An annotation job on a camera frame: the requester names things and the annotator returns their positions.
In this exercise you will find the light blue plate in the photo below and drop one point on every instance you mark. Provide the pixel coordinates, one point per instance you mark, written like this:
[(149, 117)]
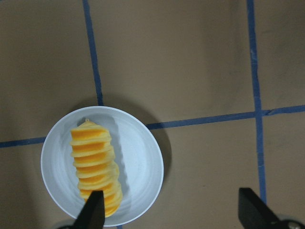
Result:
[(137, 154)]

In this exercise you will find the striped bread roll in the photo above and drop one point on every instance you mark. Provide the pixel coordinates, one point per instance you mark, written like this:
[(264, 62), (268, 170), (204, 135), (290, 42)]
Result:
[(94, 160)]

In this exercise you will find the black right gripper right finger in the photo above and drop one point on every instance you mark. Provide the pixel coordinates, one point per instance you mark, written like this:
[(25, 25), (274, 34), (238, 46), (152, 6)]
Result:
[(253, 213)]

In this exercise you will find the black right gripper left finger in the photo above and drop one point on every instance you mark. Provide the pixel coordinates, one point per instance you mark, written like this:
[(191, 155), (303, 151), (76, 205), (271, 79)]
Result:
[(92, 215)]

